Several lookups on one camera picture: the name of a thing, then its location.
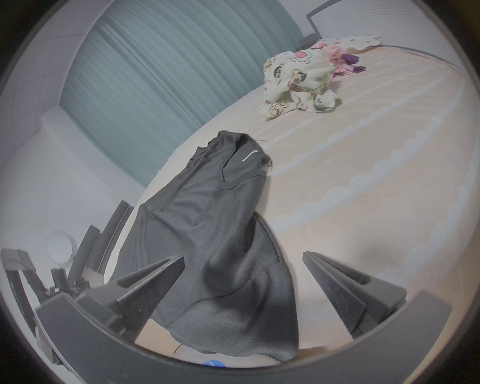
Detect blue-green curtain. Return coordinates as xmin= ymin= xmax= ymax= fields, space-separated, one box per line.
xmin=60 ymin=0 xmax=304 ymax=188

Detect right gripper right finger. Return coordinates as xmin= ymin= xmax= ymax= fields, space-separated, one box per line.
xmin=302 ymin=251 xmax=408 ymax=335

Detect black garment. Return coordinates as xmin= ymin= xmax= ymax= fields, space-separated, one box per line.
xmin=112 ymin=130 xmax=299 ymax=362

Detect bed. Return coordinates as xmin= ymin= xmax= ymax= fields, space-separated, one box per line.
xmin=69 ymin=0 xmax=480 ymax=361

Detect white printed pyjama top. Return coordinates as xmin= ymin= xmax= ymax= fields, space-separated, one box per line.
xmin=258 ymin=49 xmax=343 ymax=119

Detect white printed garment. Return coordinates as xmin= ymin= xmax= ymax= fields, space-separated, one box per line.
xmin=337 ymin=34 xmax=382 ymax=54

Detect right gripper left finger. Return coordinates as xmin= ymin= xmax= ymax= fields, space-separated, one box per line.
xmin=77 ymin=255 xmax=186 ymax=342

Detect purple garment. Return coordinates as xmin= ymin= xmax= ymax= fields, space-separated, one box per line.
xmin=335 ymin=53 xmax=367 ymax=76

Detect white trash bin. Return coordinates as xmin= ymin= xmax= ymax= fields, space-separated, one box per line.
xmin=45 ymin=230 xmax=74 ymax=264

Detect pink garment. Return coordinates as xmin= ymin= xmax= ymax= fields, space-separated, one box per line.
xmin=313 ymin=40 xmax=355 ymax=76

